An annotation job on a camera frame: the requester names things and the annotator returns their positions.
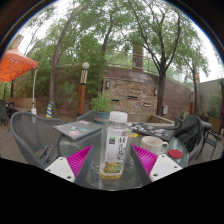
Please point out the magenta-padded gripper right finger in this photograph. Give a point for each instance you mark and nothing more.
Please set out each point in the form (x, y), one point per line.
(165, 166)

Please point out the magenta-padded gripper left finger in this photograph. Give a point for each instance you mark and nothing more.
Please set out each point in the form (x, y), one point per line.
(60, 166)

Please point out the clear bottle with white cap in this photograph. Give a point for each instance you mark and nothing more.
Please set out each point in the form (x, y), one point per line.
(115, 146)

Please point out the flat round red coaster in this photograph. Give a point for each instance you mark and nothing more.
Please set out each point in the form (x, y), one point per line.
(175, 154)

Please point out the white ceramic mug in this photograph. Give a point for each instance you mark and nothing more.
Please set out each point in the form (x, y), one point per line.
(151, 145)

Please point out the dark laptop with stickers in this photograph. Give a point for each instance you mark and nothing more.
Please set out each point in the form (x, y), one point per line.
(155, 131)

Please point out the grey laptop with stickers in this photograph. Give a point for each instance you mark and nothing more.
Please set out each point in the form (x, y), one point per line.
(76, 129)

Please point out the black backpack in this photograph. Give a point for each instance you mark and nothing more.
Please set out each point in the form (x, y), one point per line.
(190, 131)

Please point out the small yellow card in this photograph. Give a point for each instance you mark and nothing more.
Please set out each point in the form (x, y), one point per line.
(134, 135)

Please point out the black metal patio chair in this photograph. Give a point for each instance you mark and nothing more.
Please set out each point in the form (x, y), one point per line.
(213, 138)

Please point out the blue yellow striped cone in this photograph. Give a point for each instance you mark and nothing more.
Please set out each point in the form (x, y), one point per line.
(49, 110)

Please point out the round grey patio table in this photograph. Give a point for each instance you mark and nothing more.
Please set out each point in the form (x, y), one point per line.
(206, 124)

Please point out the green plant in blue pot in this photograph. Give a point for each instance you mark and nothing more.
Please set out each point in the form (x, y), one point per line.
(101, 106)

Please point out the dark-trunked tree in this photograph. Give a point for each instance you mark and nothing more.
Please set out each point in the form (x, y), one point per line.
(161, 90)

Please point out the dark patio chairs group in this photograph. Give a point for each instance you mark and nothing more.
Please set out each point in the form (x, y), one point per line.
(4, 111)

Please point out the pale-trunked leaning tree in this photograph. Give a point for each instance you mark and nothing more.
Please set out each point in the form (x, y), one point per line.
(53, 80)

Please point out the orange canopy tent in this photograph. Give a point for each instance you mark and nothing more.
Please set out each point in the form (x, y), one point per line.
(15, 65)

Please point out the grey wall box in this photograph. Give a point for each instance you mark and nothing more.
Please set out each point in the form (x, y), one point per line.
(165, 110)

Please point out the black wall lantern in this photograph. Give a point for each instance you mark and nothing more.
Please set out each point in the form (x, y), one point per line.
(107, 84)
(155, 91)

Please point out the wooden lamp post white globe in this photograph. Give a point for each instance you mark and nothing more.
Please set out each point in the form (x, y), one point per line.
(82, 93)

